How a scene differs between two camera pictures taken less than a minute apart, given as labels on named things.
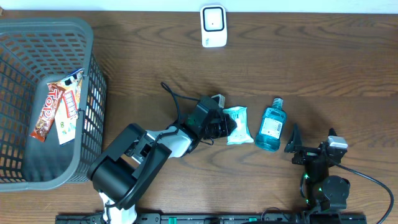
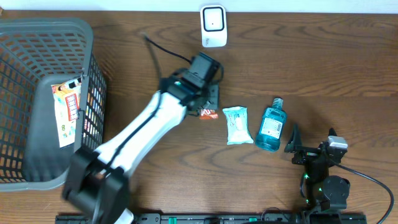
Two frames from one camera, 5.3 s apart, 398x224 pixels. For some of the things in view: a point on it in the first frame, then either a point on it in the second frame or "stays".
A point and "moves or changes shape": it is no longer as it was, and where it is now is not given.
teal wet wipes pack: (241, 134) stays
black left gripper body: (214, 128) to (218, 79)
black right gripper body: (306, 155) stays
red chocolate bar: (53, 97) moves or changes shape
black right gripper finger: (295, 142) stays
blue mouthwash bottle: (272, 124) stays
